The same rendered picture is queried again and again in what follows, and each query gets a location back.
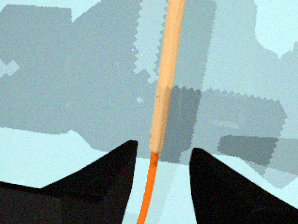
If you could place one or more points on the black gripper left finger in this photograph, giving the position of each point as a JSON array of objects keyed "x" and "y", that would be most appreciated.
[{"x": 97, "y": 194}]

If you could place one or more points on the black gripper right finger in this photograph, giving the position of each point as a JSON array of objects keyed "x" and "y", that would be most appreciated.
[{"x": 223, "y": 196}]

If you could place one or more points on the tan wooden stick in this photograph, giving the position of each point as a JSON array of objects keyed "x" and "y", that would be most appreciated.
[{"x": 172, "y": 34}]

